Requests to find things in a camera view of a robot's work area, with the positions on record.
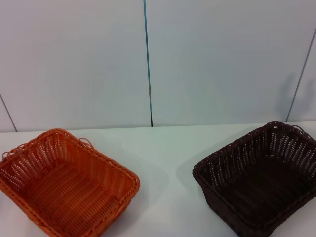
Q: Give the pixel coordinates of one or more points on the dark brown woven basket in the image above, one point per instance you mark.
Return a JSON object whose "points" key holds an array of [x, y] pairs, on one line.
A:
{"points": [[256, 187]]}

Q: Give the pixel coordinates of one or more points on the orange woven plastic basket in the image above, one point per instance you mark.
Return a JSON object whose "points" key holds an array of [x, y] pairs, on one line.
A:
{"points": [[66, 182]]}

